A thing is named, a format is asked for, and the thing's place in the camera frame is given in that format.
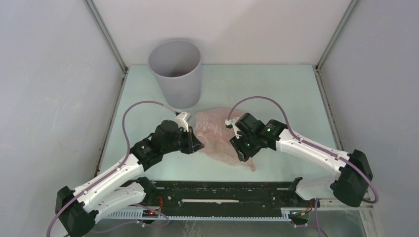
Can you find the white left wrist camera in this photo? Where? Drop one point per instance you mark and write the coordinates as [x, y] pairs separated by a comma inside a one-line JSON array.
[[182, 119]]

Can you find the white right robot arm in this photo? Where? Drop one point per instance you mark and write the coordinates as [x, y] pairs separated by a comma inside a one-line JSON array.
[[349, 174]]

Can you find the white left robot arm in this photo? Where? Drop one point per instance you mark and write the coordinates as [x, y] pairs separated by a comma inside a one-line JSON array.
[[79, 209]]

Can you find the controller board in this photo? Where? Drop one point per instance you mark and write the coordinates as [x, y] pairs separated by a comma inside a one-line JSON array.
[[298, 213], [150, 213]]

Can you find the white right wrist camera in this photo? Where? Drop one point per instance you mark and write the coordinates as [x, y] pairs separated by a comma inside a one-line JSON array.
[[231, 124]]

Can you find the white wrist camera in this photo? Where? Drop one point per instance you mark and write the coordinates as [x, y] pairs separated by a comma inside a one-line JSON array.
[[182, 119], [231, 124]]

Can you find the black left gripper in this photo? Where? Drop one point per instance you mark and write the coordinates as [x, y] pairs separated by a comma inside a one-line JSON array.
[[193, 144]]

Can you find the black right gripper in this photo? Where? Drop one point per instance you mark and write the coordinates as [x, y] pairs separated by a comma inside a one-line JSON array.
[[243, 154]]

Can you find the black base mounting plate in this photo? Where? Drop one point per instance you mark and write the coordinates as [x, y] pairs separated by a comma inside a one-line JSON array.
[[242, 200]]

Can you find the left controller board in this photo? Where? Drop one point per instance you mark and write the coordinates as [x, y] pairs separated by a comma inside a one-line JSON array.
[[150, 213]]

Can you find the pink plastic trash bag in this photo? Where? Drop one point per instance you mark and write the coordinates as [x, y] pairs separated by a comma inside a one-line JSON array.
[[211, 130]]

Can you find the right controller board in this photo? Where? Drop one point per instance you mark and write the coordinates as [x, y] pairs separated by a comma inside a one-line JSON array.
[[298, 213]]

